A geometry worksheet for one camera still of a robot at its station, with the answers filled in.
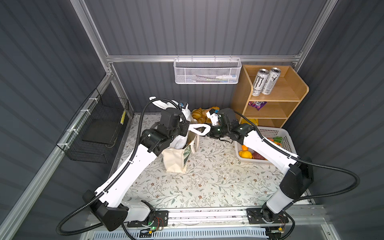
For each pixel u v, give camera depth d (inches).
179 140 26.6
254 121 43.8
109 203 14.8
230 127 24.0
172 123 19.2
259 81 30.8
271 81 31.3
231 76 35.1
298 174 16.9
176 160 32.4
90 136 27.8
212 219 29.2
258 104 39.1
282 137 37.9
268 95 34.1
